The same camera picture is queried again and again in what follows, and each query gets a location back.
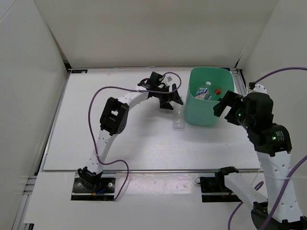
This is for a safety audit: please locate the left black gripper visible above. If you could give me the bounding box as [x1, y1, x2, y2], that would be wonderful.
[154, 83, 183, 110]

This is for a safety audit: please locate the clear crushed plastic bottle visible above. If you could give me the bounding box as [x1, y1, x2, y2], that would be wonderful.
[173, 104, 185, 131]

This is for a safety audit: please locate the red-label red-cap bottle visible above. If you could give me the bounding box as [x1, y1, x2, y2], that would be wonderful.
[214, 89, 221, 95]

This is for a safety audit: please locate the blue-label clear bottle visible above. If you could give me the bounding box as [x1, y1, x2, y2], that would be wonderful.
[194, 81, 212, 101]

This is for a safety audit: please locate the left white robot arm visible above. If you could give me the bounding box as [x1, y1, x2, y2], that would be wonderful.
[78, 75, 183, 193]

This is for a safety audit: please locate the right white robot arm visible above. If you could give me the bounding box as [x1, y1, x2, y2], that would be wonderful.
[213, 91, 307, 230]

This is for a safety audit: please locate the green plastic bin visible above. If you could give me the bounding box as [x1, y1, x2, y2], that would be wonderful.
[185, 67, 235, 127]

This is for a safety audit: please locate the aluminium frame rail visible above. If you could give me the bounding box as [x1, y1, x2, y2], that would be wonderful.
[231, 68, 271, 172]

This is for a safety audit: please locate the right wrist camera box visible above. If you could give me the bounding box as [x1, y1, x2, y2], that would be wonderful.
[243, 92, 273, 123]

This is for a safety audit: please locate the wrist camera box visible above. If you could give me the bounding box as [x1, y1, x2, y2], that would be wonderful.
[243, 92, 273, 123]
[147, 71, 164, 88]

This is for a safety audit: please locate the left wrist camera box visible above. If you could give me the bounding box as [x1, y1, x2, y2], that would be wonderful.
[147, 71, 164, 88]

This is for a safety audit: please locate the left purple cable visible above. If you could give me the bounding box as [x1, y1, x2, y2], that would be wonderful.
[88, 72, 182, 201]

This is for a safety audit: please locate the purple cable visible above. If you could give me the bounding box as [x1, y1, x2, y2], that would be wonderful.
[226, 67, 307, 230]
[88, 72, 182, 201]

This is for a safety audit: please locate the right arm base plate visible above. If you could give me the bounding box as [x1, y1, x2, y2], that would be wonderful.
[195, 176, 241, 203]

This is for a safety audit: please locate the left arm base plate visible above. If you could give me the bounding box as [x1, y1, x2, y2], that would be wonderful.
[71, 174, 116, 201]

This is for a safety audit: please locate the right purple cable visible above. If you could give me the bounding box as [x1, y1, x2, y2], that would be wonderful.
[226, 67, 307, 230]

